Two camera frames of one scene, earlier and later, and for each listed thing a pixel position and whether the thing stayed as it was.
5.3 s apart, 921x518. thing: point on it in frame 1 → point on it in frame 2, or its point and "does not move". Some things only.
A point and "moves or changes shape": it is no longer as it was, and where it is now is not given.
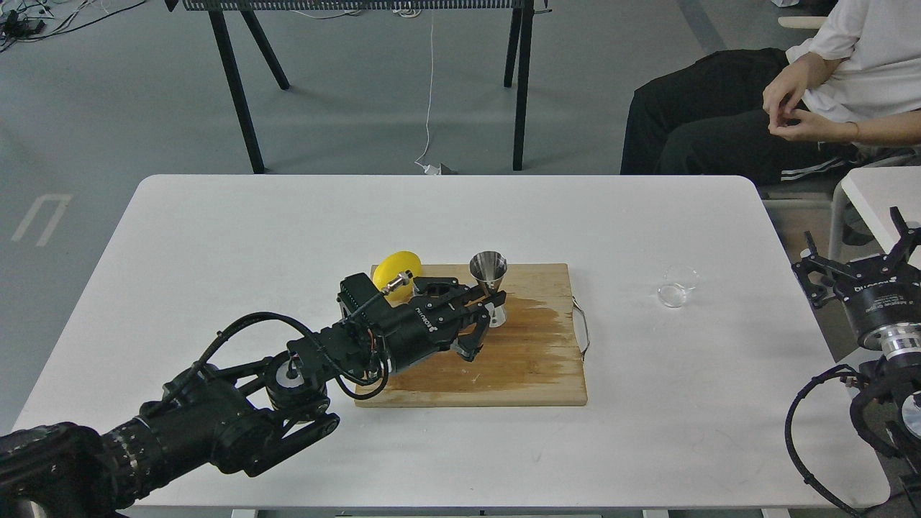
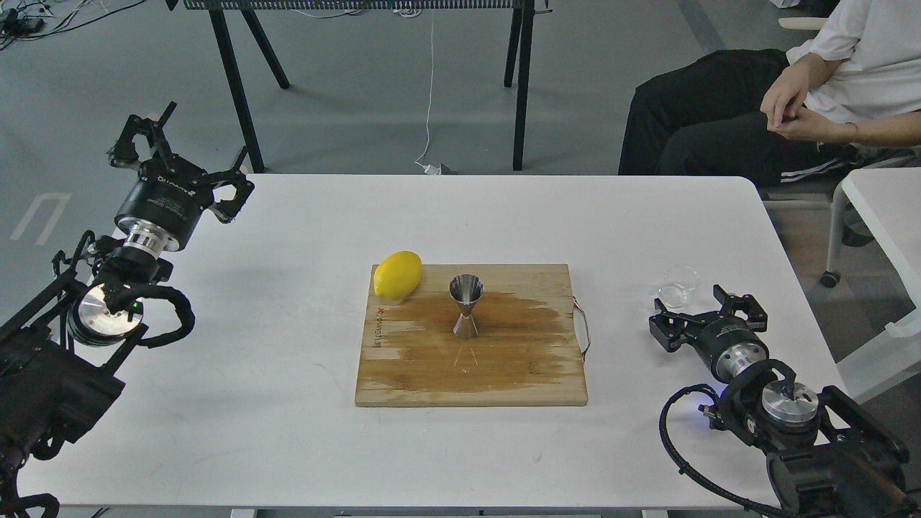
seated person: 778,116 does not move
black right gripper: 872,302 → 728,344
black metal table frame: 519,55 does not move
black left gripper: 413,329 → 162,205
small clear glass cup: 678,280 does not move
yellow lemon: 392,264 does not move
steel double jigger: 488,267 moves or changes shape
